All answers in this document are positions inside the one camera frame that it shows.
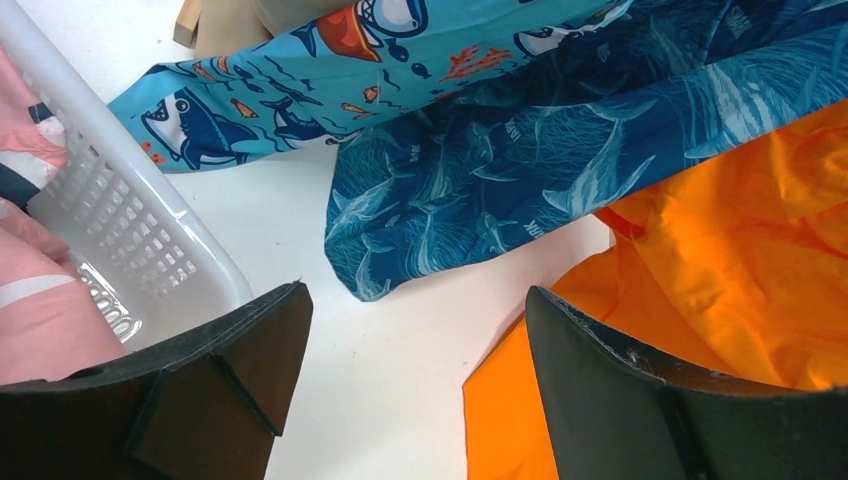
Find dark blue whale shorts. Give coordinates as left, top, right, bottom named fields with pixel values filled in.
left=324, top=1, right=847, bottom=301

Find pink shark print shorts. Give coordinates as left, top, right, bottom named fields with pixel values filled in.
left=1, top=54, right=126, bottom=385

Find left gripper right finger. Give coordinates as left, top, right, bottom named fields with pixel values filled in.
left=526, top=287, right=847, bottom=480

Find light blue shark shorts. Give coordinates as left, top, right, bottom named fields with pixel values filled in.
left=110, top=0, right=629, bottom=172

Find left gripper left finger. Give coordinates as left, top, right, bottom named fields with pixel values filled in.
left=1, top=282, right=313, bottom=479

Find orange shorts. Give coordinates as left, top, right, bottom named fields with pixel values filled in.
left=462, top=99, right=848, bottom=480

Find beige shorts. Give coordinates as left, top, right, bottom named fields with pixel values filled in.
left=193, top=0, right=355, bottom=58

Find white perforated plastic basket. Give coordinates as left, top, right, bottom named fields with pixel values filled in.
left=1, top=1, right=253, bottom=351

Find wooden clothes rack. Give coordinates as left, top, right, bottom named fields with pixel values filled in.
left=173, top=0, right=202, bottom=48

